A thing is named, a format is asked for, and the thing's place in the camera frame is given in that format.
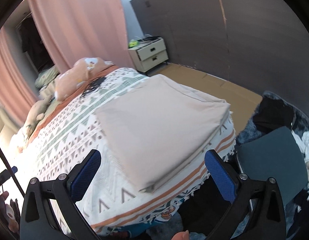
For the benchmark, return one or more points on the pink curtain left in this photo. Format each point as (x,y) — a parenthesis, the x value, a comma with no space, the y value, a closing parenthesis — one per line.
(17,90)

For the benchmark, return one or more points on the beige plush animal toy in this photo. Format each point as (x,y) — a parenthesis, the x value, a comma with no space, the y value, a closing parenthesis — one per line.
(35,115)

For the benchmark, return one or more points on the pink curtain right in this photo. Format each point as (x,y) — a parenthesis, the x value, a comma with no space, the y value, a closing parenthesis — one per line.
(74,29)

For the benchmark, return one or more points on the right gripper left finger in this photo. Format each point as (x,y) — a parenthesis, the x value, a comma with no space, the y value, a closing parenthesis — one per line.
(80,177)

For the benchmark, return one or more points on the pink plush pillow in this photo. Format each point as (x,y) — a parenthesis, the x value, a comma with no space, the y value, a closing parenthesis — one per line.
(84,69)

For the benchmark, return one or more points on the patterned white bed cover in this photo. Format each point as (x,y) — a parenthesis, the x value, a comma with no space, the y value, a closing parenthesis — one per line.
(111,204)

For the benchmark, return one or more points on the crumpled pale bedding pile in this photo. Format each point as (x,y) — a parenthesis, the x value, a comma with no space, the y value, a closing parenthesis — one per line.
(46,77)

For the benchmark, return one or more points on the white bedside cabinet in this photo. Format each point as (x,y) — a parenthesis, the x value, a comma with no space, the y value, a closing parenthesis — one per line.
(148,55)

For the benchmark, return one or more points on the pink curtain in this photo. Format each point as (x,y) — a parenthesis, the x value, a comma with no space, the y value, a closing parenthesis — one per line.
(17,90)
(74,29)

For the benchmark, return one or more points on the person left hand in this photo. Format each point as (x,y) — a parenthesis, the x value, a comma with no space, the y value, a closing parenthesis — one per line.
(8,214)

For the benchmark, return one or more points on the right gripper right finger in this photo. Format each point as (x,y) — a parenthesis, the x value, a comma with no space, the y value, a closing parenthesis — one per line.
(223,175)

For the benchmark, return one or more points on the beige large shirt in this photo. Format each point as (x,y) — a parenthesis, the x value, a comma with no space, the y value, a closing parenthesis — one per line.
(157,128)

